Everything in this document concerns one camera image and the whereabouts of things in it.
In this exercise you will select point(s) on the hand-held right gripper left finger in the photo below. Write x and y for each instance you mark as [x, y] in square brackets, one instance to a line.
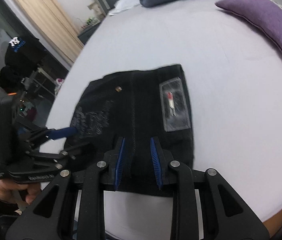
[119, 162]

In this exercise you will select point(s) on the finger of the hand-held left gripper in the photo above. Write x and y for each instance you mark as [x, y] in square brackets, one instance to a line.
[63, 132]
[56, 158]

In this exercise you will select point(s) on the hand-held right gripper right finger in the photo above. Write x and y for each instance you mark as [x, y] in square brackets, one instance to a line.
[156, 162]

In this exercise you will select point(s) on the black pants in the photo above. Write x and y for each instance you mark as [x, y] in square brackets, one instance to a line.
[141, 105]

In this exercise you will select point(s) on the person's left hand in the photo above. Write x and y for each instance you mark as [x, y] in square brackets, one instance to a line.
[6, 191]

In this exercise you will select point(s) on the metal clothes rack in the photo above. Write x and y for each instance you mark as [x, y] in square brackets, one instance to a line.
[38, 80]

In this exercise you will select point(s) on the black printed t-shirt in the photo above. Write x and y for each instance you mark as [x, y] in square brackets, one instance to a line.
[23, 52]

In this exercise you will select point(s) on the dark grey nightstand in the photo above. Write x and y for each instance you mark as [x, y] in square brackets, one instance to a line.
[88, 33]

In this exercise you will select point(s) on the beige curtain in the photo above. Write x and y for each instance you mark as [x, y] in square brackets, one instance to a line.
[48, 20]

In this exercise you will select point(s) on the white pillow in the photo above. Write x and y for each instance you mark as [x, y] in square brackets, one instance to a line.
[126, 5]

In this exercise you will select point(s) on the purple cushion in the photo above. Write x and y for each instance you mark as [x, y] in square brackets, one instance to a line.
[268, 20]

